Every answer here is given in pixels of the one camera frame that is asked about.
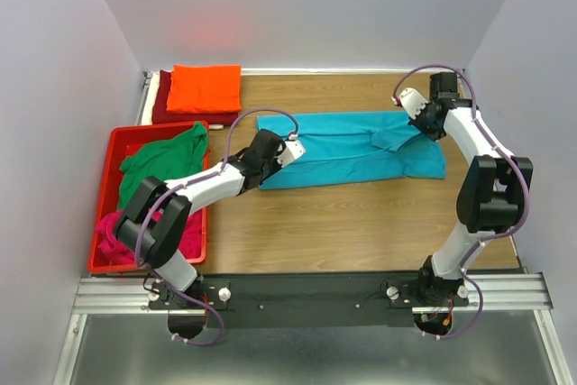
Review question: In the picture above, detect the folded white t shirt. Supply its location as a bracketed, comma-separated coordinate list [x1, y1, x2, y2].
[137, 70, 160, 125]

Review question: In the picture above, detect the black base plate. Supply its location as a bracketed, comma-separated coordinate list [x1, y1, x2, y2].
[149, 271, 469, 337]

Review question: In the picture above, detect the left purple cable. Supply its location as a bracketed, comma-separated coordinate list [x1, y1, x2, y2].
[134, 108, 298, 346]

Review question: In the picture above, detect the aluminium frame rail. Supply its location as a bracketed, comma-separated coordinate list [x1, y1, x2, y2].
[53, 273, 573, 384]

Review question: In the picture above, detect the folded orange t shirt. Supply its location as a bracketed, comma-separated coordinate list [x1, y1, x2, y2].
[166, 65, 242, 115]

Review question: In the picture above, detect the magenta t shirt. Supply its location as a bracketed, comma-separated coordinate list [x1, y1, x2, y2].
[96, 211, 202, 265]

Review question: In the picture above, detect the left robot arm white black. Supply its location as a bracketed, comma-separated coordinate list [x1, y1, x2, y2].
[114, 130, 306, 308]

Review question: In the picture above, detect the folded dark red t shirt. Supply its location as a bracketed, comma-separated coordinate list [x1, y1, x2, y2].
[151, 70, 239, 126]

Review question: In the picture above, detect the red plastic bin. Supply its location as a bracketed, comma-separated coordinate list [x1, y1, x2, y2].
[87, 122, 208, 273]

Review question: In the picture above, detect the green t shirt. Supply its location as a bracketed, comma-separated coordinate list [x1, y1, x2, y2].
[116, 123, 208, 210]

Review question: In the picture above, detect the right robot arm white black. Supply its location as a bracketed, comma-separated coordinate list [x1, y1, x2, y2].
[398, 73, 534, 307]

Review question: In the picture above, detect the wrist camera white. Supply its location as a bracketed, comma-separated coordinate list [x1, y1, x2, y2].
[275, 133, 306, 168]
[392, 87, 428, 120]

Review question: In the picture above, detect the teal t shirt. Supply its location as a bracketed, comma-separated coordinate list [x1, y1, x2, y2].
[261, 111, 446, 190]

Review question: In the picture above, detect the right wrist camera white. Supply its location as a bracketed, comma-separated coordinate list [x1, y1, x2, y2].
[392, 87, 428, 120]

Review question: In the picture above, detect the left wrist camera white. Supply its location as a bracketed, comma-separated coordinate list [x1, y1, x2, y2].
[275, 133, 306, 168]

